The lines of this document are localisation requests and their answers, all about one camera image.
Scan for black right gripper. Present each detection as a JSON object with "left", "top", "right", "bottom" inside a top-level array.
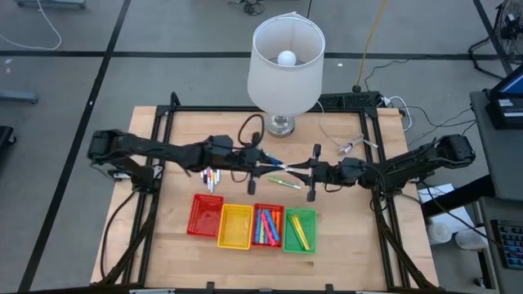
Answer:
[{"left": 287, "top": 143, "right": 342, "bottom": 203}]

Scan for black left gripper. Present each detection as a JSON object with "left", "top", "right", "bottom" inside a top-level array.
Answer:
[{"left": 232, "top": 131, "right": 288, "bottom": 196}]

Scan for thin blue whiteboard marker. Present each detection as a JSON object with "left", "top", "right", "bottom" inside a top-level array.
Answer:
[{"left": 262, "top": 151, "right": 296, "bottom": 173}]

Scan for thin green whiteboard marker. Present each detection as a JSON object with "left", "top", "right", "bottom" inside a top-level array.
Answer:
[{"left": 266, "top": 175, "right": 302, "bottom": 190}]

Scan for green highlighter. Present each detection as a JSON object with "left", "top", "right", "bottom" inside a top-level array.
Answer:
[{"left": 287, "top": 214, "right": 306, "bottom": 251}]

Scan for yellow highlighter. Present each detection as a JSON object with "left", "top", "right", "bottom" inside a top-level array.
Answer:
[
  {"left": 294, "top": 214, "right": 312, "bottom": 252},
  {"left": 290, "top": 215, "right": 307, "bottom": 251}
]

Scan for blue highlighter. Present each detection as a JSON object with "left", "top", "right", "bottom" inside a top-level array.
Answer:
[
  {"left": 264, "top": 208, "right": 281, "bottom": 243},
  {"left": 254, "top": 208, "right": 263, "bottom": 244}
]

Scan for pink highlighter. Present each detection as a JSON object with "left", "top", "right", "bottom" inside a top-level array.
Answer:
[{"left": 261, "top": 212, "right": 276, "bottom": 247}]

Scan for red plastic basket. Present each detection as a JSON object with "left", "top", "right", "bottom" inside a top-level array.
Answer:
[
  {"left": 250, "top": 202, "right": 286, "bottom": 249},
  {"left": 186, "top": 193, "right": 226, "bottom": 239}
]

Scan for green plastic basket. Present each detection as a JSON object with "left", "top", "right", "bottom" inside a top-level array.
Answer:
[{"left": 282, "top": 207, "right": 319, "bottom": 256}]

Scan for yellow plastic basket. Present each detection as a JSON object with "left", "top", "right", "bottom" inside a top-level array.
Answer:
[{"left": 216, "top": 203, "right": 255, "bottom": 252}]

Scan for silver lamp white shade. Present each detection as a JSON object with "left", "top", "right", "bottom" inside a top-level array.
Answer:
[{"left": 246, "top": 11, "right": 327, "bottom": 139}]

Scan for white papers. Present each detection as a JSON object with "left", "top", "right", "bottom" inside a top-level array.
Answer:
[{"left": 417, "top": 182, "right": 476, "bottom": 229}]

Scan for white round container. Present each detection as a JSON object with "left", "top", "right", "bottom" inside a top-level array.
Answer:
[
  {"left": 426, "top": 221, "right": 454, "bottom": 246},
  {"left": 454, "top": 227, "right": 484, "bottom": 251}
]

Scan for grey desk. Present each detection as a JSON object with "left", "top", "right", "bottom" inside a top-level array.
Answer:
[{"left": 468, "top": 89, "right": 523, "bottom": 202}]

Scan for black laptop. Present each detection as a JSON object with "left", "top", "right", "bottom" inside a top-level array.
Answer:
[{"left": 485, "top": 64, "right": 523, "bottom": 131}]

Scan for computer keyboard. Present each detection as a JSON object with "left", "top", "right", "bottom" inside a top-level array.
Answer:
[{"left": 491, "top": 218, "right": 523, "bottom": 271}]

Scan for black floor fan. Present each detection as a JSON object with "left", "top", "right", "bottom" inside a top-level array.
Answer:
[{"left": 467, "top": 0, "right": 523, "bottom": 79}]

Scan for grey metal foot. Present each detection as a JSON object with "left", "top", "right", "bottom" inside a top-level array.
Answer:
[
  {"left": 14, "top": 0, "right": 87, "bottom": 10},
  {"left": 0, "top": 90, "right": 40, "bottom": 105}
]

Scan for black caster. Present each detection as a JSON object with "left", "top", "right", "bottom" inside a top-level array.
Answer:
[{"left": 0, "top": 125, "right": 17, "bottom": 149}]

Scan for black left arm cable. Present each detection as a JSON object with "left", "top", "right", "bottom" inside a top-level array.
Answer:
[{"left": 237, "top": 114, "right": 266, "bottom": 149}]

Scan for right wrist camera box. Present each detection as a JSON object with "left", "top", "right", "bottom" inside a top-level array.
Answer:
[{"left": 338, "top": 157, "right": 368, "bottom": 177}]

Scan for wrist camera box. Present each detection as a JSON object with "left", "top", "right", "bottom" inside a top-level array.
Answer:
[
  {"left": 338, "top": 157, "right": 368, "bottom": 177},
  {"left": 208, "top": 134, "right": 235, "bottom": 158}
]

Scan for white lamp cord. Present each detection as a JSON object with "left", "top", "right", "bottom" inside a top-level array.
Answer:
[{"left": 315, "top": 100, "right": 380, "bottom": 157}]

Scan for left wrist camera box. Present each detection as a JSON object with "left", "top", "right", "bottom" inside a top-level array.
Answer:
[{"left": 208, "top": 134, "right": 235, "bottom": 158}]

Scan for black aluminium table frame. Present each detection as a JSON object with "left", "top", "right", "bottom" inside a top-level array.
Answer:
[{"left": 96, "top": 91, "right": 441, "bottom": 294}]

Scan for yellow hanging cord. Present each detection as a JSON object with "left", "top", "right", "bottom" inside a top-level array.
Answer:
[{"left": 354, "top": 0, "right": 389, "bottom": 93}]

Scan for black cable clump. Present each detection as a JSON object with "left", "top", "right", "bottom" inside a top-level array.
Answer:
[{"left": 227, "top": 0, "right": 267, "bottom": 17}]

